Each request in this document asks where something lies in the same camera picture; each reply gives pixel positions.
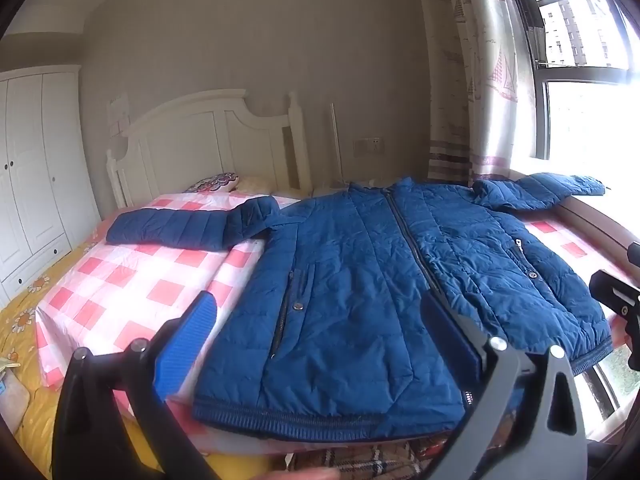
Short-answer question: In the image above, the blue quilted puffer jacket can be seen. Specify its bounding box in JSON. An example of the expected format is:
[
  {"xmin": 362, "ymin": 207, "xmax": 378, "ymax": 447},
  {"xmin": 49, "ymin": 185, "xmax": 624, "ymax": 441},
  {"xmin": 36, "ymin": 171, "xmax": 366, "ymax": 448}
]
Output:
[{"xmin": 106, "ymin": 174, "xmax": 613, "ymax": 442}]

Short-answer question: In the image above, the bare thumb at bottom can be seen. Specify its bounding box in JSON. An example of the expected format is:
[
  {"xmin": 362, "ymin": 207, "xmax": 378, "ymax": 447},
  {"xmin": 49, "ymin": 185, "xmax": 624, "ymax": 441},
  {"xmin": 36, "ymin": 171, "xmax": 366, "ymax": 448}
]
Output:
[{"xmin": 264, "ymin": 467, "xmax": 341, "ymax": 480}]

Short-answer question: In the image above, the brown plaid blanket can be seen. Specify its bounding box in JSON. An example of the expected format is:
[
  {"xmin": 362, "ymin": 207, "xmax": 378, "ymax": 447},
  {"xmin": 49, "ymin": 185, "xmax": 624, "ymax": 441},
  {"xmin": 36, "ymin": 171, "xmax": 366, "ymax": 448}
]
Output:
[{"xmin": 288, "ymin": 434, "xmax": 449, "ymax": 480}]

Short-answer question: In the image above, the colourful patterned pillow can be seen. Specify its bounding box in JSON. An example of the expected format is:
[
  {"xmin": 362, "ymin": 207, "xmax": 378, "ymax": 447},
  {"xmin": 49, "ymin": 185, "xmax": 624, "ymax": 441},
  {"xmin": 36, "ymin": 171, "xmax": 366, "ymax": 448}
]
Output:
[{"xmin": 186, "ymin": 172, "xmax": 240, "ymax": 194}]

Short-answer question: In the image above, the cream yellow pillow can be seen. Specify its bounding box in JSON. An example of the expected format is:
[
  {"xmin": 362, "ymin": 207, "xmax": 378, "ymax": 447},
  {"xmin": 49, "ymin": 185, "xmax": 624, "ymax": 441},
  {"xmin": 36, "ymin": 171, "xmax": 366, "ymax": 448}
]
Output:
[{"xmin": 234, "ymin": 177, "xmax": 277, "ymax": 195}]

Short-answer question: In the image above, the white wardrobe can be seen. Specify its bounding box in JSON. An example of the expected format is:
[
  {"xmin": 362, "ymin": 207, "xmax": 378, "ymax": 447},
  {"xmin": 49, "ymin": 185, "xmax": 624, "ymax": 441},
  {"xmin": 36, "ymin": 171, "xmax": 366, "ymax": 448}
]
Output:
[{"xmin": 0, "ymin": 65, "xmax": 100, "ymax": 307}]

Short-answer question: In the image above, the patterned window curtain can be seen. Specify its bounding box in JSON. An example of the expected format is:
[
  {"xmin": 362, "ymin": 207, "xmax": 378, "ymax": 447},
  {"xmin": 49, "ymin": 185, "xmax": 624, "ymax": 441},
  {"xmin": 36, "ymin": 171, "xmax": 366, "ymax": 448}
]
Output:
[{"xmin": 421, "ymin": 0, "xmax": 536, "ymax": 184}]

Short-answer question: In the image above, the white wooden headboard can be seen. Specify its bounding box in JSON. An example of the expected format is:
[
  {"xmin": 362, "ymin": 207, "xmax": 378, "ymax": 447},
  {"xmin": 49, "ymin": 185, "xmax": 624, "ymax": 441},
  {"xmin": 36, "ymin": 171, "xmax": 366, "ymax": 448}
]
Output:
[{"xmin": 106, "ymin": 89, "xmax": 314, "ymax": 209}]

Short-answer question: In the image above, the dark framed window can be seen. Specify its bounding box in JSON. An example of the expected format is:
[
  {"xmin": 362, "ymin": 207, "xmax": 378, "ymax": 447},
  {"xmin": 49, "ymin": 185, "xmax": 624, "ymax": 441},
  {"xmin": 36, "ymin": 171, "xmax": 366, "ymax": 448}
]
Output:
[{"xmin": 499, "ymin": 0, "xmax": 640, "ymax": 241}]

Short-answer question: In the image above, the wall power socket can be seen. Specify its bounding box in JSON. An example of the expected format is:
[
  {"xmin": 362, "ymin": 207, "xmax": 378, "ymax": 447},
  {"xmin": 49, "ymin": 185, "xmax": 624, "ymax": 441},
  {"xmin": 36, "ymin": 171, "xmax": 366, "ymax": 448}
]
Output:
[{"xmin": 352, "ymin": 136, "xmax": 385, "ymax": 157}]

